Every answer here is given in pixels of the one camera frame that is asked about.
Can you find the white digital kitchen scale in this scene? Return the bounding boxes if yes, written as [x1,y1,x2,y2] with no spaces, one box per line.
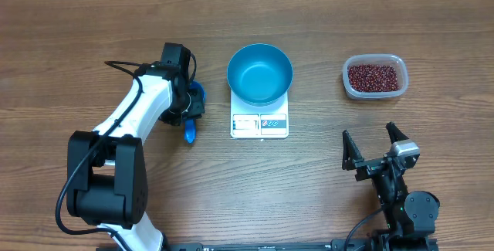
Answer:
[230,92,289,139]

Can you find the blue plastic measuring scoop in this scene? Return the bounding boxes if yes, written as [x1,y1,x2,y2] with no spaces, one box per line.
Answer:
[184,81,206,144]

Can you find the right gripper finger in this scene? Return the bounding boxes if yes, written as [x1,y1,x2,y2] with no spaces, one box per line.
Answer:
[342,130,364,171]
[386,122,408,144]

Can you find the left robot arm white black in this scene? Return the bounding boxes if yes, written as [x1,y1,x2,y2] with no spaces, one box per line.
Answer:
[55,42,206,250]

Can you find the teal bowl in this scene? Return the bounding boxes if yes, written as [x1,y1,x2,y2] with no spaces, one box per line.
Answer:
[226,43,294,106]

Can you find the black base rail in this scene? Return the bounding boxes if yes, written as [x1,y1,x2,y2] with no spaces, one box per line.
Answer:
[164,239,439,251]

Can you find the red beans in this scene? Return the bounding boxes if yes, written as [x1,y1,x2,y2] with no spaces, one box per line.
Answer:
[347,63,399,93]

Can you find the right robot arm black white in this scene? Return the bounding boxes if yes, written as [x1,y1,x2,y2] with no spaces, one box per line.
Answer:
[342,122,440,250]

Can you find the clear plastic container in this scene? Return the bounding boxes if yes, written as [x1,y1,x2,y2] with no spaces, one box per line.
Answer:
[342,54,409,100]

